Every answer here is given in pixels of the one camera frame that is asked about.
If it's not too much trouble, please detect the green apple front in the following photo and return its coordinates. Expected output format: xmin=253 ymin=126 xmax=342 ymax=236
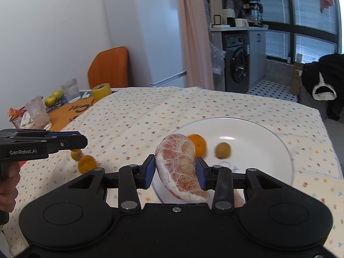
xmin=44 ymin=95 xmax=58 ymax=108

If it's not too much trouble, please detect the cardboard box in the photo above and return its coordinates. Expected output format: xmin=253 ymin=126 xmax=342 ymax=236
xmin=290 ymin=62 xmax=303 ymax=95

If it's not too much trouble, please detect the floral white tablecloth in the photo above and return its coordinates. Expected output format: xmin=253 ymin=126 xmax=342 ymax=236
xmin=3 ymin=87 xmax=343 ymax=257

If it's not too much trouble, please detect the washing machine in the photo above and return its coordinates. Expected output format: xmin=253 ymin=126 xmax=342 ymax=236
xmin=222 ymin=33 xmax=250 ymax=93

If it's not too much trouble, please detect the green apple back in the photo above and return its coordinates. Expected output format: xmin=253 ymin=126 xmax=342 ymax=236
xmin=52 ymin=90 xmax=64 ymax=100

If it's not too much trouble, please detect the large orange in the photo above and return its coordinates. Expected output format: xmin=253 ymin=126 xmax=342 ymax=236
xmin=78 ymin=155 xmax=97 ymax=174
xmin=187 ymin=134 xmax=207 ymax=157

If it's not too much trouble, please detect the peeled pomelo segment long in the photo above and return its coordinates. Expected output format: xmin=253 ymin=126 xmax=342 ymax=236
xmin=155 ymin=133 xmax=210 ymax=203

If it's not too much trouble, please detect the green apple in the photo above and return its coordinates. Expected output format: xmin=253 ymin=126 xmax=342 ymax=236
xmin=52 ymin=90 xmax=64 ymax=100
xmin=44 ymin=95 xmax=58 ymax=108

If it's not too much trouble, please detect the frosted empty glass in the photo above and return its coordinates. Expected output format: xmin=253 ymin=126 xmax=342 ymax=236
xmin=25 ymin=95 xmax=51 ymax=130

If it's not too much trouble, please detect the black and white garment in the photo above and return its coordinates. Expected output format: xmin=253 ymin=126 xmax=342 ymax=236
xmin=301 ymin=53 xmax=343 ymax=121

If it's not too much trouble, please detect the orange chair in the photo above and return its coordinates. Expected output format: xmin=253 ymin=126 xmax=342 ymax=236
xmin=88 ymin=47 xmax=129 ymax=89

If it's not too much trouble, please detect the left hand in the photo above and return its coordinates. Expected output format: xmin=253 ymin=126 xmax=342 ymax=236
xmin=0 ymin=162 xmax=20 ymax=213

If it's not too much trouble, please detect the snack packet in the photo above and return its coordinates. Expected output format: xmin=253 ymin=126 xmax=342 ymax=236
xmin=8 ymin=107 xmax=34 ymax=129

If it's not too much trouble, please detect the clear glass of water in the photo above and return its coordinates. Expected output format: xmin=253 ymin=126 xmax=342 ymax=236
xmin=61 ymin=79 xmax=81 ymax=103

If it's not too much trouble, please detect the white ceramic plate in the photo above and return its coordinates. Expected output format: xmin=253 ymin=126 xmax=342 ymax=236
xmin=152 ymin=116 xmax=296 ymax=209

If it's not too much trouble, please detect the brown kiwi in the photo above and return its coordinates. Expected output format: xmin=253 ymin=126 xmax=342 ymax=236
xmin=71 ymin=149 xmax=82 ymax=161
xmin=215 ymin=142 xmax=232 ymax=159

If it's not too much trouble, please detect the orange cat placemat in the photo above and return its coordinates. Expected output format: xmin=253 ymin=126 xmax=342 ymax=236
xmin=48 ymin=97 xmax=94 ymax=131

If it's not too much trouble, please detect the yellow tape roll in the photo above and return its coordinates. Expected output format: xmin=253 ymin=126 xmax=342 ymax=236
xmin=91 ymin=83 xmax=112 ymax=102

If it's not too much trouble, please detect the pink curtain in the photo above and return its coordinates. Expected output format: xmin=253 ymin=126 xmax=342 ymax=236
xmin=178 ymin=0 xmax=213 ymax=90

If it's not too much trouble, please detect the grey cabinet counter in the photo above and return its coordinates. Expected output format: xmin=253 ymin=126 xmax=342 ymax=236
xmin=210 ymin=25 xmax=268 ymax=93

